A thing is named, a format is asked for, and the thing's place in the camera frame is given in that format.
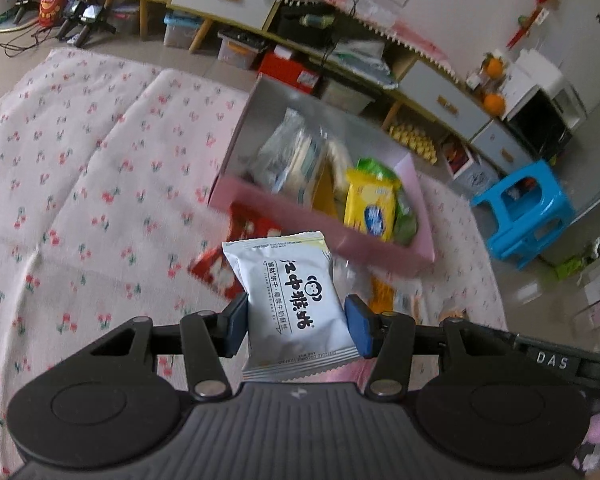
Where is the white monkey logo snack packet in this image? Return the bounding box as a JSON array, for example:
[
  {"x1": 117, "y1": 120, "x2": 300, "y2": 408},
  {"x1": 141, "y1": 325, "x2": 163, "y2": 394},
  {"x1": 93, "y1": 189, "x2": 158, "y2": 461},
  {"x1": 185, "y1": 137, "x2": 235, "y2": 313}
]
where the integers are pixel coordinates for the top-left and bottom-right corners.
[{"x1": 222, "y1": 231, "x2": 360, "y2": 382}]

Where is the green snack packet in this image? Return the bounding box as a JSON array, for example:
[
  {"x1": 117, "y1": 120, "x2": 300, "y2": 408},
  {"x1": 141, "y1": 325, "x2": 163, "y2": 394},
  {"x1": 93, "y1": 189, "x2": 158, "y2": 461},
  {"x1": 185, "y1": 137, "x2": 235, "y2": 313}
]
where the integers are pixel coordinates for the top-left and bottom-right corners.
[{"x1": 355, "y1": 157, "x2": 420, "y2": 247}]

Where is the yellow snack packet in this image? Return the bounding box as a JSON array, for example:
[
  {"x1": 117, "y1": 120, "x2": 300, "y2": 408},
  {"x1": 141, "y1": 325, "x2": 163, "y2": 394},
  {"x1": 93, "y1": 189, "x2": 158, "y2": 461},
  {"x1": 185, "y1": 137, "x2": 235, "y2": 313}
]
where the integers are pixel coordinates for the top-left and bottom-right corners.
[{"x1": 343, "y1": 168, "x2": 396, "y2": 242}]

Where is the silver long snack packet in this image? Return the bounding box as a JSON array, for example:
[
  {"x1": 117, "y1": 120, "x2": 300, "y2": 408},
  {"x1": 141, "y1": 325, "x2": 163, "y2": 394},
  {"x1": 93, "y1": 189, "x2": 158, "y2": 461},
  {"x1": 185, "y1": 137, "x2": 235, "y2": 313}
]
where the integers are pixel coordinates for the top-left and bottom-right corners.
[{"x1": 248, "y1": 108, "x2": 326, "y2": 207}]

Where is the red snack packet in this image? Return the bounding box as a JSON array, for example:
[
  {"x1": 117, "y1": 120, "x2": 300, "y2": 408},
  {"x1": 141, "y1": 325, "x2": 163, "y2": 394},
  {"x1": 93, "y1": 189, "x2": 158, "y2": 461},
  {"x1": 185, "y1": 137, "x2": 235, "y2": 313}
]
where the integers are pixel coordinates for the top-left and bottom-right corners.
[{"x1": 186, "y1": 201, "x2": 282, "y2": 302}]

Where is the blue plastic stool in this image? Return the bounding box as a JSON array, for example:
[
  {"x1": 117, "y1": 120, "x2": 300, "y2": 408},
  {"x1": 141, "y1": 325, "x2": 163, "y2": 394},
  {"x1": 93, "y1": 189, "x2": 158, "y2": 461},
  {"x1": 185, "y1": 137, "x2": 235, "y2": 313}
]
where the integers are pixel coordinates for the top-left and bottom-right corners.
[{"x1": 470, "y1": 160, "x2": 576, "y2": 269}]

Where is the white patterned box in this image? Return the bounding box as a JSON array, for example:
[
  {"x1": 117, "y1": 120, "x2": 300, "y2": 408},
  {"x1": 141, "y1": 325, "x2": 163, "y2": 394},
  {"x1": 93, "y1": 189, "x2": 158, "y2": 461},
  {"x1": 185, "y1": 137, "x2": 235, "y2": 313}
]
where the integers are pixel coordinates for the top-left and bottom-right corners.
[{"x1": 441, "y1": 134, "x2": 500, "y2": 196}]

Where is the cherry print pink cloth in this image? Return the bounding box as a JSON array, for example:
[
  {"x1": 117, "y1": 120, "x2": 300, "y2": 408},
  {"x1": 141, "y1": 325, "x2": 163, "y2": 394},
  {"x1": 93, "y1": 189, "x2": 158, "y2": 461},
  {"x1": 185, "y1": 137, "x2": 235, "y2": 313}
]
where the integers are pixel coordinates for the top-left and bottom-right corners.
[{"x1": 0, "y1": 48, "x2": 508, "y2": 476}]

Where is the pink cardboard box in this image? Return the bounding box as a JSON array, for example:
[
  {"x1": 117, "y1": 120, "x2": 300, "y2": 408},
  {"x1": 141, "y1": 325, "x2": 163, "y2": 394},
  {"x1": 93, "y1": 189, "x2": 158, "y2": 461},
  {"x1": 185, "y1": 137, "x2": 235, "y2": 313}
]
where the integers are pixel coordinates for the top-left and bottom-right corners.
[{"x1": 206, "y1": 74, "x2": 438, "y2": 279}]

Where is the yellow egg tray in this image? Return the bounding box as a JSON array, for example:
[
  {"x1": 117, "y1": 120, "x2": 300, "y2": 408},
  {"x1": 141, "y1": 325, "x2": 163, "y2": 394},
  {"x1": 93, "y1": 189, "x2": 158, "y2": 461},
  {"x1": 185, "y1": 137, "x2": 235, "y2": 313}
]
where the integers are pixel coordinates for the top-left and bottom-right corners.
[{"x1": 389, "y1": 122, "x2": 438, "y2": 165}]

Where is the orange fruit lower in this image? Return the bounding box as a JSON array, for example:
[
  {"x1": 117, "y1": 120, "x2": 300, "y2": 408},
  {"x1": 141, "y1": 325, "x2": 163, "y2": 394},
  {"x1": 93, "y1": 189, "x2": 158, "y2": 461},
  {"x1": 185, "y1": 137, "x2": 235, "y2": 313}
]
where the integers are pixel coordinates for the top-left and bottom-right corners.
[{"x1": 482, "y1": 93, "x2": 506, "y2": 117}]

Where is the orange fruit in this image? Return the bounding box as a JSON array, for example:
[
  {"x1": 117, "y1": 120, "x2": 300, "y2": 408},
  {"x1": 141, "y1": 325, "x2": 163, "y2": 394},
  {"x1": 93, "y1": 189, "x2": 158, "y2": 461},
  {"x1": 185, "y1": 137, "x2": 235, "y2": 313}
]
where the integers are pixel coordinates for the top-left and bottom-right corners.
[
  {"x1": 482, "y1": 93, "x2": 506, "y2": 117},
  {"x1": 482, "y1": 55, "x2": 505, "y2": 80}
]

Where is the clear storage bin right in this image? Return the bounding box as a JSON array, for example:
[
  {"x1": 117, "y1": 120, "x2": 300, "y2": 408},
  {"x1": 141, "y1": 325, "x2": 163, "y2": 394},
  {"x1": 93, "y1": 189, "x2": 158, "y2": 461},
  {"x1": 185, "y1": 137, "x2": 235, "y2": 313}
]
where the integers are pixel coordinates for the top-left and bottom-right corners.
[{"x1": 320, "y1": 78, "x2": 374, "y2": 115}]

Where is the black microwave oven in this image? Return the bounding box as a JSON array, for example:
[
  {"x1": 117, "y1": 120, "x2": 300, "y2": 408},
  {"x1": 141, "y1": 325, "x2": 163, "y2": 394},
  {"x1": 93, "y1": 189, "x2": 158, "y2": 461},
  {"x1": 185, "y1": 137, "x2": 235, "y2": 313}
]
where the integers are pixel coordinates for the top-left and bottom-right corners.
[{"x1": 500, "y1": 63, "x2": 586, "y2": 162}]

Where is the red cardboard box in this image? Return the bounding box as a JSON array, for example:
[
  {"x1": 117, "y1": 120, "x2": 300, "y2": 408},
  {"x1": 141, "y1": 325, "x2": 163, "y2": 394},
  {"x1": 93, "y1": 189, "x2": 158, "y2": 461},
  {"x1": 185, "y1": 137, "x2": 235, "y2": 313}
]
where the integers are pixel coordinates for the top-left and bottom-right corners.
[{"x1": 258, "y1": 46, "x2": 318, "y2": 94}]

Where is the orange fruit upper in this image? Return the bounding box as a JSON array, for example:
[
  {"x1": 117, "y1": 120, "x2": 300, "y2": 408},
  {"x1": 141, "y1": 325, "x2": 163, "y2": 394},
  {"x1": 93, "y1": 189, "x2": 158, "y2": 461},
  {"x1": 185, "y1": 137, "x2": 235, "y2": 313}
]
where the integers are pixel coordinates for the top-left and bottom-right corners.
[{"x1": 482, "y1": 55, "x2": 505, "y2": 80}]

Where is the clear storage bin with keyboard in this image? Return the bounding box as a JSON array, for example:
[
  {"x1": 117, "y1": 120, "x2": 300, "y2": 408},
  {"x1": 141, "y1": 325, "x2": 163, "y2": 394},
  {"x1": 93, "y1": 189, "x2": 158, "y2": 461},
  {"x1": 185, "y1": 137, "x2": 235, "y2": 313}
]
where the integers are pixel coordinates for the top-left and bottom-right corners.
[{"x1": 218, "y1": 28, "x2": 268, "y2": 70}]

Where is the clear storage bin blue lid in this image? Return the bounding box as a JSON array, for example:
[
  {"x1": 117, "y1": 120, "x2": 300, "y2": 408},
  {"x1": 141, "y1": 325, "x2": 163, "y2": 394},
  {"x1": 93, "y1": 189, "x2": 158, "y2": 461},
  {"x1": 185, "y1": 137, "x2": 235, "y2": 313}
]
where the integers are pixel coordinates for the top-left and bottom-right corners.
[{"x1": 163, "y1": 11, "x2": 204, "y2": 50}]

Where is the wooden TV cabinet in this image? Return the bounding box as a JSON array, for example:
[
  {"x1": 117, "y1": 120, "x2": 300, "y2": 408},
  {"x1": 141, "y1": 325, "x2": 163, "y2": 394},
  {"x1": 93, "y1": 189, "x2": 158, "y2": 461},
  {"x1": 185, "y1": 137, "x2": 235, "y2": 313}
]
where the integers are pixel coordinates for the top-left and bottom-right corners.
[{"x1": 140, "y1": 0, "x2": 533, "y2": 174}]

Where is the black tripod device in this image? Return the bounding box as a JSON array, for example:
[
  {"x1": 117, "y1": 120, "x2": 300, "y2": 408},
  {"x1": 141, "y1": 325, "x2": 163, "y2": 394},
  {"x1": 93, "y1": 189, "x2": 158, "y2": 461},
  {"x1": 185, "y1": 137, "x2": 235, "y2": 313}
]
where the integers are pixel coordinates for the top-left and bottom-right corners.
[{"x1": 56, "y1": 0, "x2": 117, "y2": 48}]

